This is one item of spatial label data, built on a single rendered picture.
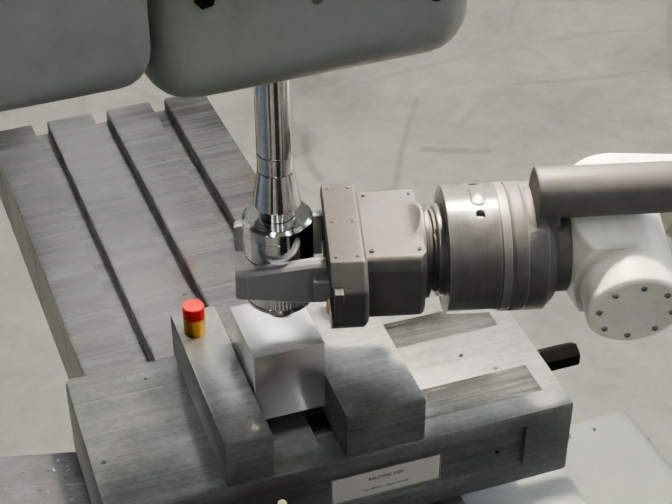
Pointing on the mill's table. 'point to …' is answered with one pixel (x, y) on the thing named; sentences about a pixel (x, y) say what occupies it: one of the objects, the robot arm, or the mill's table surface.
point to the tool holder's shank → (275, 153)
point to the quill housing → (285, 39)
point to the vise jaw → (367, 387)
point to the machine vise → (223, 485)
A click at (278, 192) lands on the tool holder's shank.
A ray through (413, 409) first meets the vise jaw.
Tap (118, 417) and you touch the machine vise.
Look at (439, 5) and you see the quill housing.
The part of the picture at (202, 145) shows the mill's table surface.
